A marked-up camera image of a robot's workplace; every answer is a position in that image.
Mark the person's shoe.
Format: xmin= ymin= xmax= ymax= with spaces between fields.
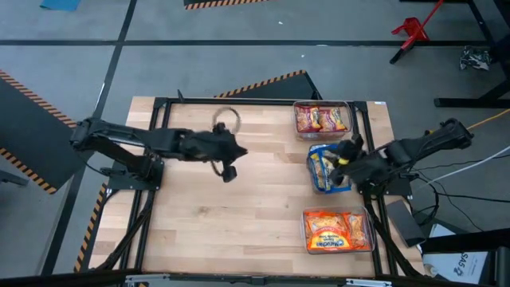
xmin=459 ymin=44 xmax=494 ymax=73

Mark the red metal stand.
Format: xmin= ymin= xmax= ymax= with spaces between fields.
xmin=389 ymin=0 xmax=445 ymax=65

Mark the black desk leg frame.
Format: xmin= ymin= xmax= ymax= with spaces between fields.
xmin=433 ymin=0 xmax=510 ymax=110

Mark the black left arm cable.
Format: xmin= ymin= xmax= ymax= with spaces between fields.
xmin=210 ymin=106 xmax=243 ymax=177

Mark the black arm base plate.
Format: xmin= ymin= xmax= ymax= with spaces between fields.
xmin=106 ymin=159 xmax=166 ymax=192
xmin=354 ymin=163 xmax=414 ymax=198

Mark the white paper sheet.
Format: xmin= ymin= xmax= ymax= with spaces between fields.
xmin=429 ymin=222 xmax=465 ymax=242

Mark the blue floor mat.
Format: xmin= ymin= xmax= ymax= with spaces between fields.
xmin=39 ymin=0 xmax=83 ymax=13

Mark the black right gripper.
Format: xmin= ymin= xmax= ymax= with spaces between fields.
xmin=330 ymin=132 xmax=386 ymax=188

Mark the white printed box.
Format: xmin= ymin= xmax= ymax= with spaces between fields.
xmin=422 ymin=250 xmax=491 ymax=286

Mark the gray plastic bin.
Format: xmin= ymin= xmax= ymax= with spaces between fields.
xmin=306 ymin=143 xmax=356 ymax=195

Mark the black hazard-striped floor mat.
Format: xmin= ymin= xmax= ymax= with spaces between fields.
xmin=0 ymin=69 xmax=103 ymax=197
xmin=182 ymin=0 xmax=273 ymax=11
xmin=214 ymin=69 xmax=324 ymax=101

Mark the black aluminium table frame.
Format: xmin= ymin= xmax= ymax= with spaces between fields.
xmin=93 ymin=89 xmax=424 ymax=281

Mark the yellow power cable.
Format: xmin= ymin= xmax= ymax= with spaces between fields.
xmin=465 ymin=108 xmax=510 ymax=133

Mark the gray metal foot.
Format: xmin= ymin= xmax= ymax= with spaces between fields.
xmin=0 ymin=168 xmax=29 ymax=188

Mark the white cable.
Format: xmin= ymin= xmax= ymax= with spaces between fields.
xmin=414 ymin=144 xmax=510 ymax=194

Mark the black floor cable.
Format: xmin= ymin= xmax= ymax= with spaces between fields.
xmin=414 ymin=180 xmax=510 ymax=233
xmin=403 ymin=156 xmax=510 ymax=173

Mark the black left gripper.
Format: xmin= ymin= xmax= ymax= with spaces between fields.
xmin=180 ymin=127 xmax=249 ymax=184

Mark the clear plastic bin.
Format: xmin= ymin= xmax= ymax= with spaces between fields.
xmin=300 ymin=204 xmax=377 ymax=255
xmin=292 ymin=100 xmax=354 ymax=142

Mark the black metal beam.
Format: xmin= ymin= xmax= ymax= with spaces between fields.
xmin=419 ymin=227 xmax=510 ymax=255

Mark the silver metal bracket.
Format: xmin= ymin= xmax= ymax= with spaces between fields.
xmin=345 ymin=277 xmax=394 ymax=287
xmin=124 ymin=273 xmax=172 ymax=286

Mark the black power supply box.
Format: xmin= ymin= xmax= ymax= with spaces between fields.
xmin=385 ymin=199 xmax=428 ymax=249

